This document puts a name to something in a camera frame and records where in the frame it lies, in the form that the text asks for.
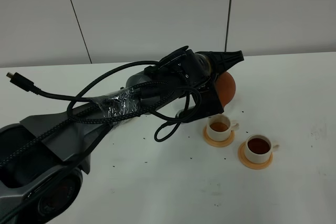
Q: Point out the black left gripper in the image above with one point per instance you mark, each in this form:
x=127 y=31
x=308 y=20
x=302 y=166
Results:
x=195 y=69

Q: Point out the brown clay teapot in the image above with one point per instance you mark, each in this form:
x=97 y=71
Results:
x=225 y=87

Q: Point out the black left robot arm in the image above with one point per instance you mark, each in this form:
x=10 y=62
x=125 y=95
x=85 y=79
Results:
x=43 y=157

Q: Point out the white teacup far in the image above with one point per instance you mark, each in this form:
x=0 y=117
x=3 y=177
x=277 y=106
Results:
x=219 y=127

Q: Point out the white teacup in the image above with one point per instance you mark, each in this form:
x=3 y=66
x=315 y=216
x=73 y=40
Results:
x=259 y=148
x=219 y=127

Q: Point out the wooden coaster far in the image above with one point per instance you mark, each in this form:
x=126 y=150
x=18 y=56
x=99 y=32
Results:
x=214 y=143

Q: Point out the wooden coaster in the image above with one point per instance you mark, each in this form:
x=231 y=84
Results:
x=249 y=164
x=214 y=143

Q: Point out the wooden coaster near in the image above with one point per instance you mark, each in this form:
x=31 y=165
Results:
x=249 y=164

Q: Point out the white teacup near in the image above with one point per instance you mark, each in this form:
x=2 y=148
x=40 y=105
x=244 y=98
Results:
x=259 y=148

